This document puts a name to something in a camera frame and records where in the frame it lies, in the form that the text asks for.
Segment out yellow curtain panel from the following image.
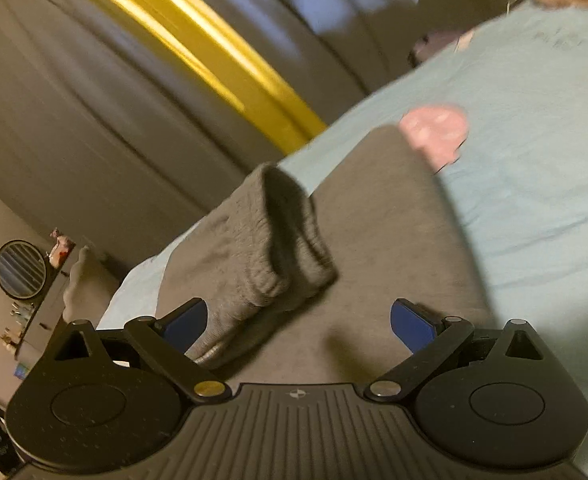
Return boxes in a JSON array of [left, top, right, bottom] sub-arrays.
[[108, 0, 325, 155]]

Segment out light blue bed sheet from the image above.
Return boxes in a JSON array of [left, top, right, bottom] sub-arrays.
[[96, 0, 588, 480]]

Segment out grey knit pants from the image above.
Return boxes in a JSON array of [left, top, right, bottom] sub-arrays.
[[156, 126, 494, 384]]

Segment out round black fan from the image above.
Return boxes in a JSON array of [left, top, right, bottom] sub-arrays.
[[0, 240, 48, 300]]

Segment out grey curtain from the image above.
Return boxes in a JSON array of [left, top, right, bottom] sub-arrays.
[[0, 0, 506, 266]]

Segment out dark bedside table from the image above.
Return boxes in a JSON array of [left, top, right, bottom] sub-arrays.
[[13, 268, 121, 366]]

